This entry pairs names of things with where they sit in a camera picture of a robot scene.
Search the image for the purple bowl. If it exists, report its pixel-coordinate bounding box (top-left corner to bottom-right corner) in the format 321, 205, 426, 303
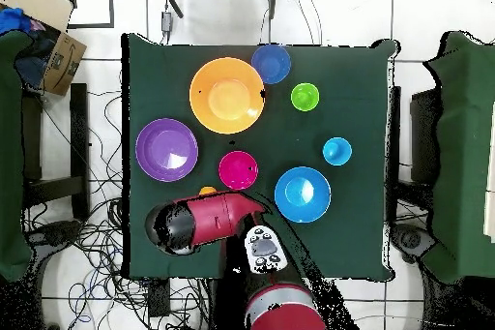
134, 117, 199, 183

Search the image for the light blue cup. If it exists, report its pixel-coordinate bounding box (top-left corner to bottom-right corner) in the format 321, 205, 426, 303
322, 136, 353, 167

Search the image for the dark green tablecloth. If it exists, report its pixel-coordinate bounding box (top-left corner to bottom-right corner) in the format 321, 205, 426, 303
120, 33, 399, 281

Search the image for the black stool frame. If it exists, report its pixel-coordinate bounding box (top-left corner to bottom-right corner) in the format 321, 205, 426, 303
22, 82, 91, 221

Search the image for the large orange bowl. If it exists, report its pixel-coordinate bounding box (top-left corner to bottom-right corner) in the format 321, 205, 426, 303
189, 56, 267, 135

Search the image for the thin black frame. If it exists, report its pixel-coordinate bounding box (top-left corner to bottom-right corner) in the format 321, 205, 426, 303
57, 0, 116, 30

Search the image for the light blue bowl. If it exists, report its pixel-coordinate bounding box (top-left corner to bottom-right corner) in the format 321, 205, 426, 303
274, 165, 333, 225

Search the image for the pink-red small bowl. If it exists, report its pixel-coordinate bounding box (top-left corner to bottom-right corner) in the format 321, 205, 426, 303
218, 150, 260, 192

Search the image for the black pedestal base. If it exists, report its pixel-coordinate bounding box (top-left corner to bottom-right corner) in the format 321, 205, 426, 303
24, 219, 84, 248
388, 223, 438, 265

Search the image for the light green cup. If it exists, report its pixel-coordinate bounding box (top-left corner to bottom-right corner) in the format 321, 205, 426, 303
290, 82, 321, 112

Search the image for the cardboard box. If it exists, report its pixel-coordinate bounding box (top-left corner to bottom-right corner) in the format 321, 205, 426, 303
0, 0, 88, 98

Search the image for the dark blue small bowl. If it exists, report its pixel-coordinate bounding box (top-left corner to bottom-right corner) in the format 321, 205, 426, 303
250, 44, 292, 86

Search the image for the blue cloth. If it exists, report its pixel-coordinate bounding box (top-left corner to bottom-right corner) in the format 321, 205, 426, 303
0, 7, 32, 35

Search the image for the black floor box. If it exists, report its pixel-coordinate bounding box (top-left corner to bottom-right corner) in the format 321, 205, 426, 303
147, 278, 171, 317

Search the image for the green cloth covered table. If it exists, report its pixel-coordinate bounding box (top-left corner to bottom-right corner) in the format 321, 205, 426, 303
422, 30, 495, 285
0, 29, 34, 283

